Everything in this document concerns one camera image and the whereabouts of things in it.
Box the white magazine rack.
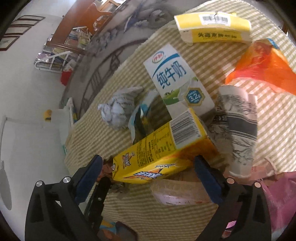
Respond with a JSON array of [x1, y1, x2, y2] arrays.
[[34, 47, 79, 73]]

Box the yellow medicine box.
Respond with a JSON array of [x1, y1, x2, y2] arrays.
[[174, 11, 252, 45]]

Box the pink white snack pouch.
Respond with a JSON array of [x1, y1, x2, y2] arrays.
[[150, 179, 211, 205]]

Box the white green milk carton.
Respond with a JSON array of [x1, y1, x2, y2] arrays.
[[144, 44, 216, 125]]

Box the patterned paper cup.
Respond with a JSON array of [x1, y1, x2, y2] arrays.
[[209, 85, 257, 179]]

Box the framed wall pictures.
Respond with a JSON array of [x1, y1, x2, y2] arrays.
[[0, 15, 46, 51]]

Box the beige checkered tablecloth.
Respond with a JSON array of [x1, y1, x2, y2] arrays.
[[65, 22, 295, 240]]

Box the crumpled pink foil wrapper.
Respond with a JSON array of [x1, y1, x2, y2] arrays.
[[223, 167, 295, 240]]

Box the grey paper ball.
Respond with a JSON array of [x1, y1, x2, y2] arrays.
[[98, 86, 144, 130]]

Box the blue white foil wrapper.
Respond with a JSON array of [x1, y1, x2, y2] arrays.
[[128, 90, 159, 144]]

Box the orange snack bag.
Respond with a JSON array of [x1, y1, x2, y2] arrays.
[[225, 38, 295, 95]]

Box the brown wooden chair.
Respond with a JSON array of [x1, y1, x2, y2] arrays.
[[46, 1, 120, 55]]

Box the yellow drink carton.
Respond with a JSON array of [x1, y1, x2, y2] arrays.
[[112, 108, 218, 184]]

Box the red bag on floor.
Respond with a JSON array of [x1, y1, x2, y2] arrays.
[[60, 70, 73, 86]]

